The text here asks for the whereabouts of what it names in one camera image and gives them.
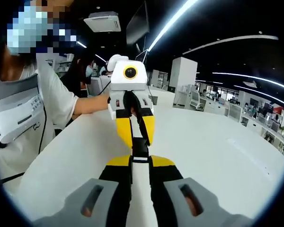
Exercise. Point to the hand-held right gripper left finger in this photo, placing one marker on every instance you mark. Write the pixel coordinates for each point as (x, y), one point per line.
(109, 189)

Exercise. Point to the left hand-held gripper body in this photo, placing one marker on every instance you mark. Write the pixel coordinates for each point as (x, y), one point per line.
(118, 78)

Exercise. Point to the white chest device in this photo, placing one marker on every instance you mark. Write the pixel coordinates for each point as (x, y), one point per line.
(16, 108)

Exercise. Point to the ceiling light strip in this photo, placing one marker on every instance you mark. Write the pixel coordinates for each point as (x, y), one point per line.
(227, 40)
(168, 26)

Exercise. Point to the black plastic buckle part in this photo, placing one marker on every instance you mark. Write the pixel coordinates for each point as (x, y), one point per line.
(140, 156)
(140, 144)

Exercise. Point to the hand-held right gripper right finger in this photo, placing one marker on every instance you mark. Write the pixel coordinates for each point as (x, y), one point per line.
(170, 186)

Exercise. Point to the person in white shirt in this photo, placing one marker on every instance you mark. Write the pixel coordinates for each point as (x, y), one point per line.
(59, 94)

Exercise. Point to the ceiling air conditioner unit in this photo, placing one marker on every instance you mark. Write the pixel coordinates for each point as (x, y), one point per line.
(103, 21)

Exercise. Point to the black hanging screen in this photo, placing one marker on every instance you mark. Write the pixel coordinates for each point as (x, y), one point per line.
(137, 23)

